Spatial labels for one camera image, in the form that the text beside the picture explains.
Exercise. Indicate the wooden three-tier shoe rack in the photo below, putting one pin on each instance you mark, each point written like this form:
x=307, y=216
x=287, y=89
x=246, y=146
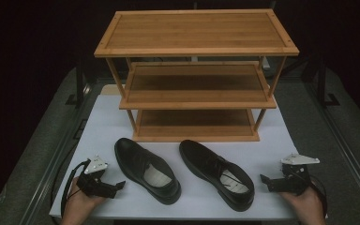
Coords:
x=196, y=31

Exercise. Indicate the black leather dress shoe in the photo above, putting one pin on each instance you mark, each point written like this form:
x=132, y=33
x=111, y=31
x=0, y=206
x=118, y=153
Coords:
x=130, y=162
x=200, y=162

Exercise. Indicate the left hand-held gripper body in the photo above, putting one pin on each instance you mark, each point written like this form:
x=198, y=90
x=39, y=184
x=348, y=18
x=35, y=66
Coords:
x=92, y=184

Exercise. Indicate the person's left hand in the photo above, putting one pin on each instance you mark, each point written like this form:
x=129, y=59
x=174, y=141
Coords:
x=81, y=204

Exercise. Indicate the metal floor rail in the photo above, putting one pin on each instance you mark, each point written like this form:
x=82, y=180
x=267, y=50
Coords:
x=350, y=159
x=53, y=175

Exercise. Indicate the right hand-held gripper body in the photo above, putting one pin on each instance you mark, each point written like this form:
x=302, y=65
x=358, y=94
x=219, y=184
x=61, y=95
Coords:
x=289, y=182

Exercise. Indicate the black metal stand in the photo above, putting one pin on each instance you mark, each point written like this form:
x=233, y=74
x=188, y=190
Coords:
x=79, y=84
x=322, y=84

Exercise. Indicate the person's right hand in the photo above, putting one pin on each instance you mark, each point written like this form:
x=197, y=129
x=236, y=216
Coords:
x=306, y=206

